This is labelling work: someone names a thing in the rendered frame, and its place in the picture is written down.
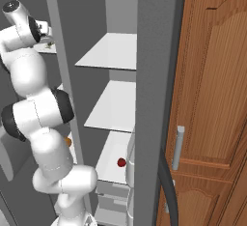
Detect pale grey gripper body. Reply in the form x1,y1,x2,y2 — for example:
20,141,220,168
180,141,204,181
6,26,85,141
39,32,55,45

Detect white fridge shelf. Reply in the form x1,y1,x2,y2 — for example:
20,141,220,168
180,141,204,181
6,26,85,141
66,131,79,166
74,32,138,71
83,79,137,133
32,42,58,55
95,130,133,186

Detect grey fridge cabinet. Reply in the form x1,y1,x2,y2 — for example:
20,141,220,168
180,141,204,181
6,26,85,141
0,0,168,226

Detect grey fridge door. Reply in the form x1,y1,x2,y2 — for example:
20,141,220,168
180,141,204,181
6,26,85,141
134,0,188,226

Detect white fridge drawer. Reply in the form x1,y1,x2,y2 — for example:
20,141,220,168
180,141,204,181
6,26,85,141
96,180,130,200
96,193,129,212

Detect white door bins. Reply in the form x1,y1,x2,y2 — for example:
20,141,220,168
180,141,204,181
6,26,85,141
124,132,137,226

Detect tall wooden cupboard door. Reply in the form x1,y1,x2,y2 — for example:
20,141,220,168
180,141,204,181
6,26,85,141
163,0,247,183

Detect low wooden cupboard door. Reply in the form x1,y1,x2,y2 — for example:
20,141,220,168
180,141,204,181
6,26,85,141
156,164,247,226

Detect dark curved fridge door handle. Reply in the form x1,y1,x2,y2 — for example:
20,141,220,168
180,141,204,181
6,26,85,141
158,149,179,226

